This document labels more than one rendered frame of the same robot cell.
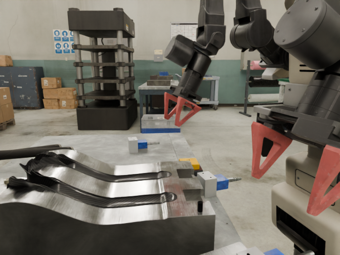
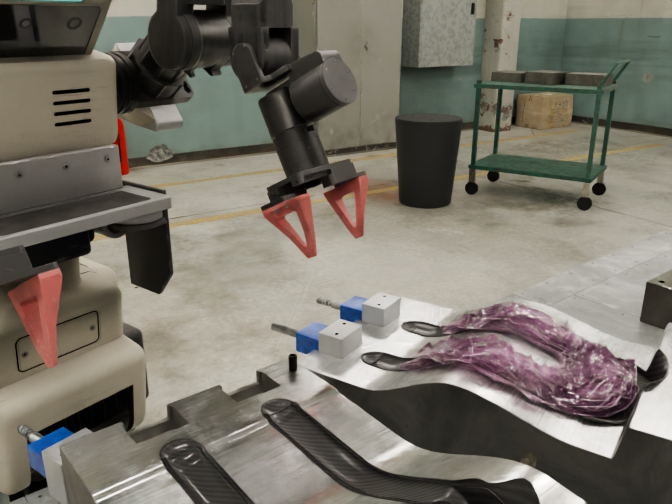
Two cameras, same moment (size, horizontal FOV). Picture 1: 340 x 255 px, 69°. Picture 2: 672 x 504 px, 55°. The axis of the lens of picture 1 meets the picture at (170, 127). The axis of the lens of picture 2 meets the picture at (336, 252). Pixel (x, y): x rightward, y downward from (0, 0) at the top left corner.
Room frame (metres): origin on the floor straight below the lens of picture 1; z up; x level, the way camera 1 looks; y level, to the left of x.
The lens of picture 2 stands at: (0.71, 0.50, 1.26)
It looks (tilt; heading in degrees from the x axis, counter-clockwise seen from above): 20 degrees down; 236
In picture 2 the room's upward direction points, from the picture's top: straight up
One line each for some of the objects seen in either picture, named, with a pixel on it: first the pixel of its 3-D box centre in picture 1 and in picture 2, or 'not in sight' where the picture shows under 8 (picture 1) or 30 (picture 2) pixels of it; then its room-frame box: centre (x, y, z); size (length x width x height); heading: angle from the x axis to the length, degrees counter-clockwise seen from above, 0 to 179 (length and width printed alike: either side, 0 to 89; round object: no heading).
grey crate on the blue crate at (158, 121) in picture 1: (161, 121); not in sight; (3.86, 0.14, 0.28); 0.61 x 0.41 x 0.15; 89
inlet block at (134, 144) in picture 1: (144, 143); not in sight; (1.00, 0.11, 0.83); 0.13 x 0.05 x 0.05; 105
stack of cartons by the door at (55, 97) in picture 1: (60, 93); not in sight; (6.79, 2.99, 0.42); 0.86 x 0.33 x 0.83; 89
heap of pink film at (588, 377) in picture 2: not in sight; (522, 345); (0.16, 0.06, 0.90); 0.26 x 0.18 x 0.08; 113
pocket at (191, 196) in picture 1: (195, 203); (249, 400); (0.46, -0.05, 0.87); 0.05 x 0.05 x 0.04; 6
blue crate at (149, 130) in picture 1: (161, 131); not in sight; (3.86, 0.14, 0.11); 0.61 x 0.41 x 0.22; 89
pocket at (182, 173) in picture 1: (186, 180); (155, 438); (0.57, -0.04, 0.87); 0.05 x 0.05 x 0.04; 6
